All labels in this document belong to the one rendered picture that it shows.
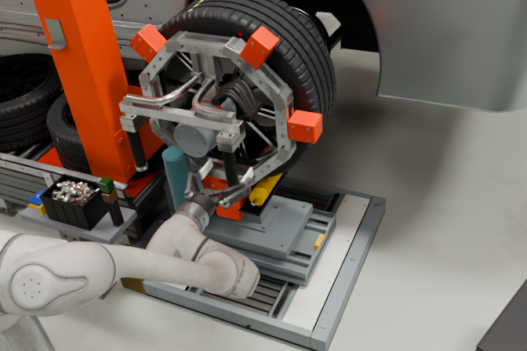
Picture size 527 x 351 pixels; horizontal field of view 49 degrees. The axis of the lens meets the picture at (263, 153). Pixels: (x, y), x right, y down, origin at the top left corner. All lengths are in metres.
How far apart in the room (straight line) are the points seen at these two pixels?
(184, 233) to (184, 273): 0.22
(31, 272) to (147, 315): 1.58
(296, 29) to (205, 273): 0.91
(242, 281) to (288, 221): 1.00
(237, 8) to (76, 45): 0.54
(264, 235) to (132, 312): 0.63
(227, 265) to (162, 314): 1.09
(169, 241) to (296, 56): 0.72
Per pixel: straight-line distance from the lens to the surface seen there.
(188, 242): 1.47
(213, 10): 1.86
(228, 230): 2.40
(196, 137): 1.80
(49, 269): 0.93
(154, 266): 1.23
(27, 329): 1.17
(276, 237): 2.34
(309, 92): 1.82
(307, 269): 2.33
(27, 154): 3.12
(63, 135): 2.69
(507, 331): 1.98
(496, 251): 2.68
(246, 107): 1.68
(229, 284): 1.42
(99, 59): 2.04
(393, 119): 3.40
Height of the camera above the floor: 1.88
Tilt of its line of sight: 37 degrees down
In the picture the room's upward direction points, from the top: 6 degrees counter-clockwise
